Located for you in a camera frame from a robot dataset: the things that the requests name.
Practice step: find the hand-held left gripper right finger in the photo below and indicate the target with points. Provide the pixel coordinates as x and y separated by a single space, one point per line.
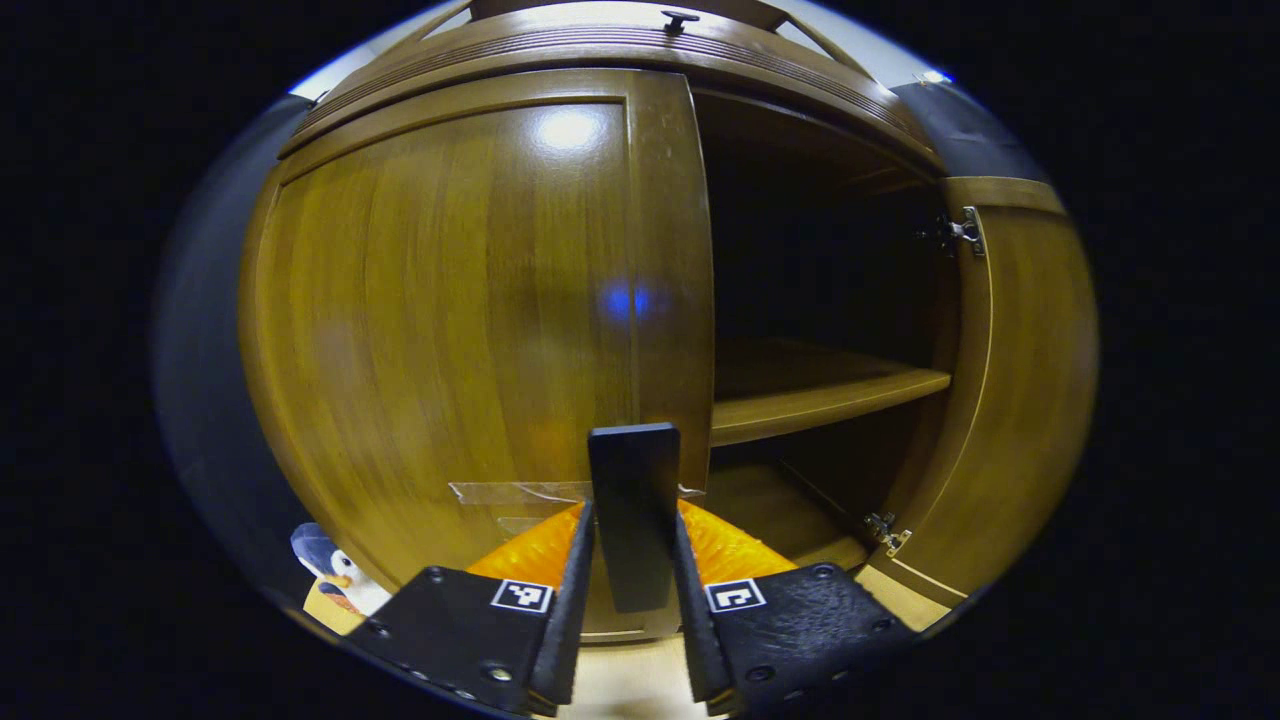
790 630

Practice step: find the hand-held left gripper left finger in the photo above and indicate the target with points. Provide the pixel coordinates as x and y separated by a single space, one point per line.
470 630

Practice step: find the taped wooden cabinet door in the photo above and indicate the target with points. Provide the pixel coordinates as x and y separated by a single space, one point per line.
450 320

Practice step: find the plain wooden cabinet door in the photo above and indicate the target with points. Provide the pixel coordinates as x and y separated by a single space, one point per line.
1030 400

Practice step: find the wooden double-door shoe cabinet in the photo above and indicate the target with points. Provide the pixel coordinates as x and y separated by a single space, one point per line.
600 60

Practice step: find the metal door hinge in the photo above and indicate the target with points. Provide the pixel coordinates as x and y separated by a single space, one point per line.
888 533
963 232

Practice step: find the wooden inner cabinet shelf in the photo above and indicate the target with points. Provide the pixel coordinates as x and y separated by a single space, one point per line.
800 395

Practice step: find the wooden cabinet drawer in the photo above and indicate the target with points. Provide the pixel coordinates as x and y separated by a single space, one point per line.
560 40

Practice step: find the clear tape strip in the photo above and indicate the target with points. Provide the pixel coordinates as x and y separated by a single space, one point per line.
520 492

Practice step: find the penguin plush toy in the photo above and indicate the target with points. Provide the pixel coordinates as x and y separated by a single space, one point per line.
335 570

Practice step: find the black round drawer knob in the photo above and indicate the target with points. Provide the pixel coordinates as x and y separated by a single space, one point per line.
680 19

